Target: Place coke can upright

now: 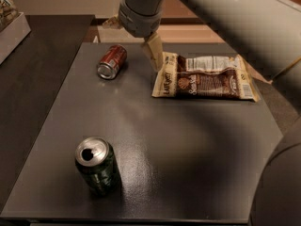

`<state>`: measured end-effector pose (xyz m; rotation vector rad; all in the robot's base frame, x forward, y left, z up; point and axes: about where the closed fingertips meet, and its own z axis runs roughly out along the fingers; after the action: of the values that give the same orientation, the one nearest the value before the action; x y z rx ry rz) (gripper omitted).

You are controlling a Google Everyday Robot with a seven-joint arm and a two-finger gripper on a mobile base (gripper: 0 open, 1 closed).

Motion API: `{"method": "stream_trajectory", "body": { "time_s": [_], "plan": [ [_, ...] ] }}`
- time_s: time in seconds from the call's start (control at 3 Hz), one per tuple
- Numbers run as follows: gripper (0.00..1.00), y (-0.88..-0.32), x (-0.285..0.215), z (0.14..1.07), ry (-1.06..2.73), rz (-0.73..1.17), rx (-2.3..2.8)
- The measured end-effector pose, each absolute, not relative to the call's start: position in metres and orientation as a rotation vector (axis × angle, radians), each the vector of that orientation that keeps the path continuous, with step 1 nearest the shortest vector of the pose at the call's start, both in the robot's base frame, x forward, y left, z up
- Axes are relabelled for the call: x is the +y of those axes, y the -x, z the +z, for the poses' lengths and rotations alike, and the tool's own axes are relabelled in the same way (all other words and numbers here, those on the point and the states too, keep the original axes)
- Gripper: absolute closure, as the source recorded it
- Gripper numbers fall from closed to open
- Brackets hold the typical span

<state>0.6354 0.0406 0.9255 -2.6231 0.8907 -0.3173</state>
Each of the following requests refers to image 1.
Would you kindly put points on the red coke can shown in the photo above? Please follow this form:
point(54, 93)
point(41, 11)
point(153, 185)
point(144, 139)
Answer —
point(111, 62)

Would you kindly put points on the brown chip bag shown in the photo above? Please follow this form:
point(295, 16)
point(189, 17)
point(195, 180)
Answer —
point(224, 77)

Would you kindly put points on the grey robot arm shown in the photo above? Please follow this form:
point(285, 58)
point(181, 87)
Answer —
point(267, 34)

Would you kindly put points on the white box with snacks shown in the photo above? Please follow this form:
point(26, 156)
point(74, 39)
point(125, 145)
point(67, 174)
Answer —
point(14, 27)

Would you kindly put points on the green soda can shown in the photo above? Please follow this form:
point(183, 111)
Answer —
point(95, 159)

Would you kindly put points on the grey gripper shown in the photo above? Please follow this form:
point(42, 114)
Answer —
point(140, 24)

